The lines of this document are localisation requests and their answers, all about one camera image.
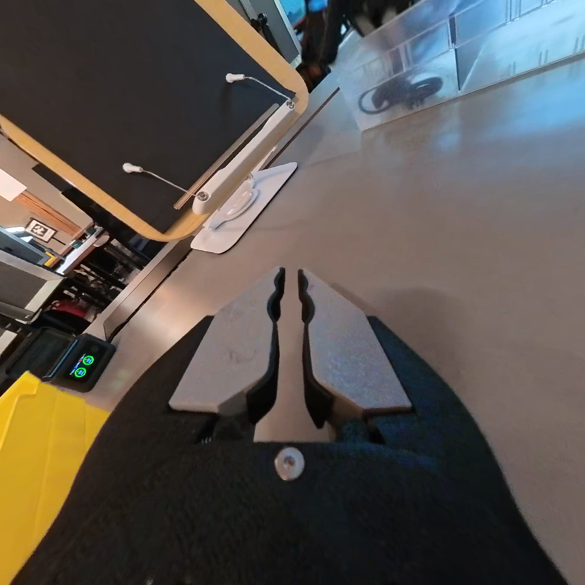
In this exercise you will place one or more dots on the grey partition panel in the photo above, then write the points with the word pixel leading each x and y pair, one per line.
pixel 285 32

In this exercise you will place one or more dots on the black book stand wooden rim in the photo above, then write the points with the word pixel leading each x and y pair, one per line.
pixel 114 91

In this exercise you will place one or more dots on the framed black white marker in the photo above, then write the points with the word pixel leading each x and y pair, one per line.
pixel 40 230

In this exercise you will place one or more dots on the yellow plastic bin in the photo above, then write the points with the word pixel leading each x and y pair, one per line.
pixel 32 457

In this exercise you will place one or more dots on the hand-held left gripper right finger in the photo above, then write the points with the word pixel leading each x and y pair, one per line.
pixel 352 361

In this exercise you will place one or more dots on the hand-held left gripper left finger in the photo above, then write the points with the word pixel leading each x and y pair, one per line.
pixel 228 347

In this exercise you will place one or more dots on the black charging case green display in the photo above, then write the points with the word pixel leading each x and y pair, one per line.
pixel 98 349

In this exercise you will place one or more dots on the clear plastic box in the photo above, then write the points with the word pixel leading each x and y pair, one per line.
pixel 502 45

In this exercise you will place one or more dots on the grey machine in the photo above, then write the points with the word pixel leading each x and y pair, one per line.
pixel 23 274

